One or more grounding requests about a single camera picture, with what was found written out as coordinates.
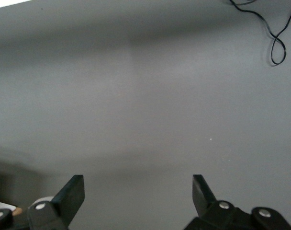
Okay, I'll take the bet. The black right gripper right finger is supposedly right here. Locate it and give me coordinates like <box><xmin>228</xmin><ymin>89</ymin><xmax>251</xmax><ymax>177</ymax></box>
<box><xmin>183</xmin><ymin>174</ymin><xmax>291</xmax><ymax>230</ymax></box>

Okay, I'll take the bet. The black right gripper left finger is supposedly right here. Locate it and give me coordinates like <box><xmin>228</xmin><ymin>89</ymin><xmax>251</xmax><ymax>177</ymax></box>
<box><xmin>0</xmin><ymin>174</ymin><xmax>85</xmax><ymax>230</ymax></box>

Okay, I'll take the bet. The thin black loose cable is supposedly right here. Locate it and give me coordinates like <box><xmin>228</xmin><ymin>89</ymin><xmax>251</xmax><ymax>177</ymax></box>
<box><xmin>228</xmin><ymin>0</ymin><xmax>291</xmax><ymax>67</ymax></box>

